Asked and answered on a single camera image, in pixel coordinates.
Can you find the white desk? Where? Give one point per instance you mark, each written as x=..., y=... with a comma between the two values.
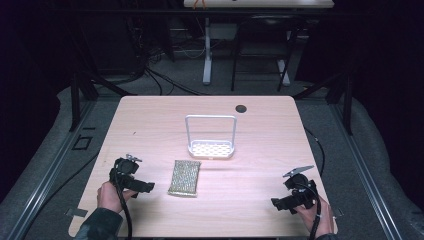
x=260, y=3

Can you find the black metal stand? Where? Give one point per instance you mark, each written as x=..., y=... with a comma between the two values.
x=348, y=103
x=76, y=100

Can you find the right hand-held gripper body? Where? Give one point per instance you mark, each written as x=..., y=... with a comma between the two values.
x=300, y=188

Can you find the aluminium floor rail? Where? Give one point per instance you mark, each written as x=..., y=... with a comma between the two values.
x=50, y=170
x=363, y=170

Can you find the dark equipment cabinet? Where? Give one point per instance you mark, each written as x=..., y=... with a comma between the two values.
x=113, y=46

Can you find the person's left hand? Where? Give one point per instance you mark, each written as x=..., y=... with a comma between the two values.
x=110, y=196

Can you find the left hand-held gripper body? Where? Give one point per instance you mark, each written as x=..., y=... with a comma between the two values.
x=124, y=170

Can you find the glittery scrubbing sponge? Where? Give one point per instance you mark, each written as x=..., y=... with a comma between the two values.
x=184, y=178

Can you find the white sponge holder rack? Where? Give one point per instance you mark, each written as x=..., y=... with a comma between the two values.
x=211, y=149

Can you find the person's right hand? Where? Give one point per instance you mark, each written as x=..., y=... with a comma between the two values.
x=316, y=218

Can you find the grey tape piece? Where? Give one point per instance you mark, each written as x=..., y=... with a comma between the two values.
x=76, y=212

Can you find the black chair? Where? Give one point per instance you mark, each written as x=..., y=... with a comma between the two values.
x=266, y=30

